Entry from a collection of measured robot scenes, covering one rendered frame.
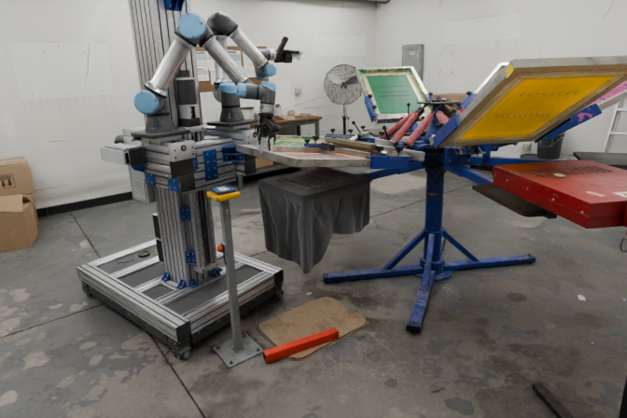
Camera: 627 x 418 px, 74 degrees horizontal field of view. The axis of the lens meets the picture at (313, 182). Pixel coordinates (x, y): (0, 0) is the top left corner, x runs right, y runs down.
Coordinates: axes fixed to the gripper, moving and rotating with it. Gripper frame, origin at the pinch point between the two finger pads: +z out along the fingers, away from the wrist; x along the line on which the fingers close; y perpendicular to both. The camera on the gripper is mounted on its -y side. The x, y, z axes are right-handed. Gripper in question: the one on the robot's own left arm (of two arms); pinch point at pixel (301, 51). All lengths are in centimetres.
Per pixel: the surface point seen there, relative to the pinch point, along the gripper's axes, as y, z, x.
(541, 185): 33, 14, 180
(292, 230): 84, -46, 90
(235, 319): 136, -78, 84
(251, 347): 157, -70, 87
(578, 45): 0, 398, -58
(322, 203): 67, -34, 99
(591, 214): 33, 7, 203
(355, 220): 83, -10, 95
